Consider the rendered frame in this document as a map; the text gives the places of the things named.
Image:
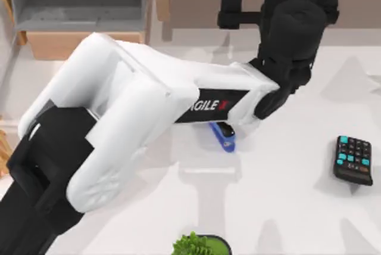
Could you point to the blue and black stapler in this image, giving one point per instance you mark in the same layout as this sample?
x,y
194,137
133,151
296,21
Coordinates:
x,y
224,140

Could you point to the pale wooden drawer front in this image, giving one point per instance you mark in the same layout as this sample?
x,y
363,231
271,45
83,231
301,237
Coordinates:
x,y
59,45

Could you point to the wooden cabinet frame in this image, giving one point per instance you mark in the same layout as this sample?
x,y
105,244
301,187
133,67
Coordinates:
x,y
7,4

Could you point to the black calculator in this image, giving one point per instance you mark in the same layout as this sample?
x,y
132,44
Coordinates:
x,y
354,159

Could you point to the green plant in black pot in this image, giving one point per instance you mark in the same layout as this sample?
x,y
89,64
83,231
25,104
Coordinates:
x,y
202,243

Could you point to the wooden basket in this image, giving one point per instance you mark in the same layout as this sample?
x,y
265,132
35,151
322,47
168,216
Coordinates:
x,y
3,153

